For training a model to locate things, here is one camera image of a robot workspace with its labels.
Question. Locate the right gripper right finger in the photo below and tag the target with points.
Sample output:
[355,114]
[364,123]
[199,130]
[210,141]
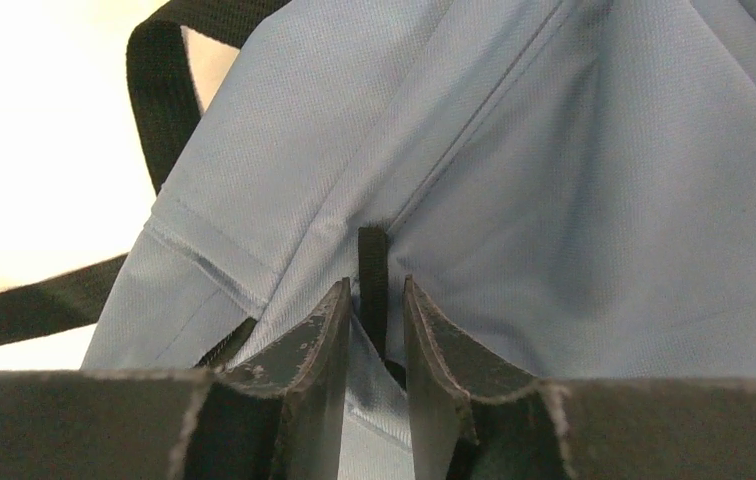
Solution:
[473,415]

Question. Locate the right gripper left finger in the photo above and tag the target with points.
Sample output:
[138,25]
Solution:
[277,415]

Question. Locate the blue-grey backpack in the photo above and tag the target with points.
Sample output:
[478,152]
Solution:
[573,183]

